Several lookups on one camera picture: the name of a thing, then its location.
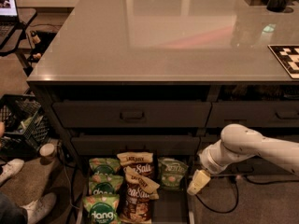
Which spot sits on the upper white shoe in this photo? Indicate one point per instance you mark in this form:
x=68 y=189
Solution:
x=10 y=169

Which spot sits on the green dang bag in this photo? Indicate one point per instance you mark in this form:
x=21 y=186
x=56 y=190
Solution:
x=104 y=184
x=108 y=166
x=102 y=208

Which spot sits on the dark side desk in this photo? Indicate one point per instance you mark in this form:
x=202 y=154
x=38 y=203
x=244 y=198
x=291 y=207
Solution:
x=26 y=16

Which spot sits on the front green dang bag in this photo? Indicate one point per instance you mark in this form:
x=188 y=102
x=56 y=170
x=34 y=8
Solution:
x=102 y=208

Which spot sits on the black plastic crate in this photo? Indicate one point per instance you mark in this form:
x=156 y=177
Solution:
x=26 y=125

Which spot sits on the blue jeans leg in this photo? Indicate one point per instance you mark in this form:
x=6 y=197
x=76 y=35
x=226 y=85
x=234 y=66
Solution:
x=10 y=213

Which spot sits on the middle green dang bag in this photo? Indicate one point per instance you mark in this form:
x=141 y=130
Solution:
x=104 y=184

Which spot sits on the lower white shoe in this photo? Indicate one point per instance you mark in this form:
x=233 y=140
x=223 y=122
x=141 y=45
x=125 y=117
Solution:
x=40 y=208

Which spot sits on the open bottom left drawer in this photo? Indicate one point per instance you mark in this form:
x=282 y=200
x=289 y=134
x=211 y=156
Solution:
x=168 y=207

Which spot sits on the green jalapeno chip bag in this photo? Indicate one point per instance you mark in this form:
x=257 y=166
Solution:
x=171 y=172

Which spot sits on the back sea salt chip bag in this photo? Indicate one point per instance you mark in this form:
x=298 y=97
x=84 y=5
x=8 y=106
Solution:
x=141 y=162

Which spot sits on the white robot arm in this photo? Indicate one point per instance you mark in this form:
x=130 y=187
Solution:
x=213 y=163

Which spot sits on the front sea salt chip bag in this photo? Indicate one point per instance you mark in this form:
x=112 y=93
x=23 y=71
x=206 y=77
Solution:
x=138 y=193

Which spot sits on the open laptop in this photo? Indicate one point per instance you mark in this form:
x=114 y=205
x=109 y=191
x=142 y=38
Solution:
x=9 y=19

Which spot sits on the white shoe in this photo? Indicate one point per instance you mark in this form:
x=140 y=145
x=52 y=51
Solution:
x=10 y=169
x=40 y=208

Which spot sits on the top left drawer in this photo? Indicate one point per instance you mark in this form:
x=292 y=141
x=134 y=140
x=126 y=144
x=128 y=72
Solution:
x=136 y=114

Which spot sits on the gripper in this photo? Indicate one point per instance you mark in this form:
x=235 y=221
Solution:
x=206 y=161

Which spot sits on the white paper cup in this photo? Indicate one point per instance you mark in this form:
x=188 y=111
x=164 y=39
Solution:
x=48 y=151

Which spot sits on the sea salt chip bag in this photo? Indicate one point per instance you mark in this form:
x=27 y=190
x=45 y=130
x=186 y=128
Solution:
x=138 y=193
x=141 y=162

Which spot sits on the back green dang bag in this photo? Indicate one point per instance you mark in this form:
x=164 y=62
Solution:
x=108 y=166

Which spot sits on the black and white marker board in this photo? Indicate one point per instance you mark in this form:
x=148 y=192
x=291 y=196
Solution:
x=288 y=57

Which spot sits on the top right drawer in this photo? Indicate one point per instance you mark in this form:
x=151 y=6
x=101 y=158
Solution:
x=258 y=114

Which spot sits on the grey kitchen island cabinet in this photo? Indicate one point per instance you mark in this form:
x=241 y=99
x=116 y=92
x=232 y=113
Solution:
x=166 y=50

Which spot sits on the middle left drawer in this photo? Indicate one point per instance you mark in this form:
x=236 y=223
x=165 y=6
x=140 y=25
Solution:
x=106 y=145

